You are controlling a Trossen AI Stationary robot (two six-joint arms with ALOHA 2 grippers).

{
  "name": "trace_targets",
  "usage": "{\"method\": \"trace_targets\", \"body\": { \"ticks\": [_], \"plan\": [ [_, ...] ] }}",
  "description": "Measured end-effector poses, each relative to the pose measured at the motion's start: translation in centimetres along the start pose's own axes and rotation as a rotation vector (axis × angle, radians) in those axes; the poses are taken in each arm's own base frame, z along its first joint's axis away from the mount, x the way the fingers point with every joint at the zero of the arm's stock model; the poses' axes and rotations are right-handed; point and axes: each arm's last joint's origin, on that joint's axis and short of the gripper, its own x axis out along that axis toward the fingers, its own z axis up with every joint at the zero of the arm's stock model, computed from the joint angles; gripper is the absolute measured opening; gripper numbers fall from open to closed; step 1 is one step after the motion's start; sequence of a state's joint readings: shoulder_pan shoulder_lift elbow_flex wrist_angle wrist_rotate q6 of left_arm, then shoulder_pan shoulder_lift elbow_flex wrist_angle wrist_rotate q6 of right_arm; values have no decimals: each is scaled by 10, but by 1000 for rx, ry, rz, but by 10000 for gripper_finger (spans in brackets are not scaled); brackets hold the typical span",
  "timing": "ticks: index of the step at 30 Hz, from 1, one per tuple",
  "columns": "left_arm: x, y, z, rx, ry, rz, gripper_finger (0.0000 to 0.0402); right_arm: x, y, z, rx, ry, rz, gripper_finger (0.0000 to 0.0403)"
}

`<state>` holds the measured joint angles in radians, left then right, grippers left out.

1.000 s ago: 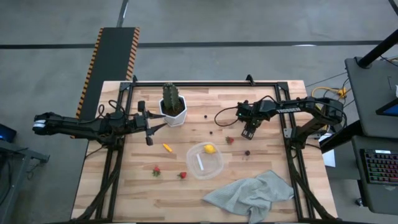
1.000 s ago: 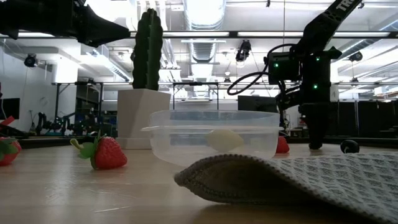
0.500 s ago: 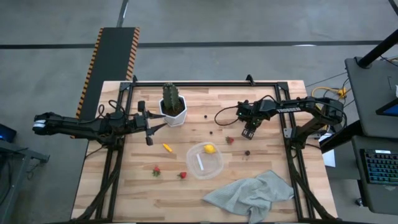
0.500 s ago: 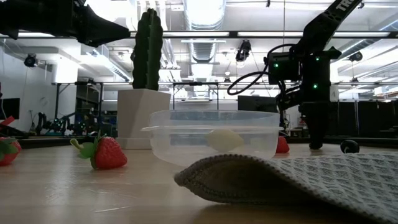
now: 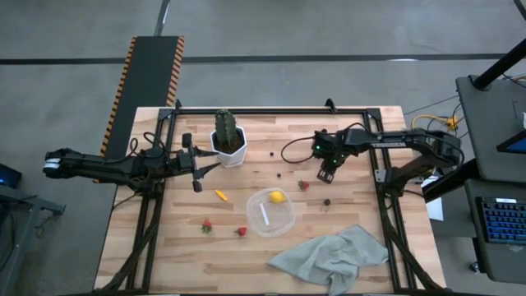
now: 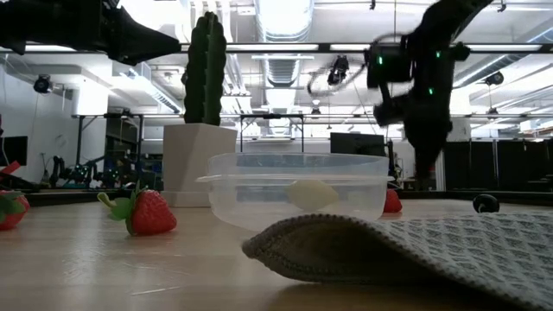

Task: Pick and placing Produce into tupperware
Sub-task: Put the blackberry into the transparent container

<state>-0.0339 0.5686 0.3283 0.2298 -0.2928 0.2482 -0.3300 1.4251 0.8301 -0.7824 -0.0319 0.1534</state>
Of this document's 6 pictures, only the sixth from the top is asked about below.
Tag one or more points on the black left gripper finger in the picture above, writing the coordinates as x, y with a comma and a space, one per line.
138, 41

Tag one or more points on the grey waffle dish cloth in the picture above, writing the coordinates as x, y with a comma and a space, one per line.
432, 259

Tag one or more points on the dark partition panels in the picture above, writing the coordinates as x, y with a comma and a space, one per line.
497, 164

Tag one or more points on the tall green cactus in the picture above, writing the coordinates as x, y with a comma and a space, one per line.
205, 69

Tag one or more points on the yellow toy lemon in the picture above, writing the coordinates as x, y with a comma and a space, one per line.
311, 195

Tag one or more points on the black hanging camera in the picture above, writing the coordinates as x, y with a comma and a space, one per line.
339, 69

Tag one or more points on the black background robot arm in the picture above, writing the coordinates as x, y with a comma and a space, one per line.
78, 173

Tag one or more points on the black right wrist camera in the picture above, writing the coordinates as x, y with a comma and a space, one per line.
391, 112

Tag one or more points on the green cactus in white pot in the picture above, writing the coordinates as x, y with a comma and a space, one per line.
198, 155

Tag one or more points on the clear plastic tupperware container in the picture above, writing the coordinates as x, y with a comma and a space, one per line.
259, 190

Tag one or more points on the black shelf rack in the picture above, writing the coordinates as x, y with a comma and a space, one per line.
110, 142

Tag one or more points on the black metal table frame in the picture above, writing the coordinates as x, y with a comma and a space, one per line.
272, 116

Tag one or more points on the red plastic strawberry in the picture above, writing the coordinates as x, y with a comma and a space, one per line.
151, 213
10, 211
392, 202

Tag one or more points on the red tag strip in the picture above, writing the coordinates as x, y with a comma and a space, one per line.
9, 169

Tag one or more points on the black monitor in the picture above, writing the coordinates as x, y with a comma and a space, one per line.
356, 144
13, 150

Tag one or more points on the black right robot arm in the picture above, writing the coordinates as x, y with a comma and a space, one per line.
449, 26

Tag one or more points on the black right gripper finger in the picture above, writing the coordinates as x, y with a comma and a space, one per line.
418, 147
438, 142

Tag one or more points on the dark toy blueberry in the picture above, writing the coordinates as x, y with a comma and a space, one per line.
486, 203

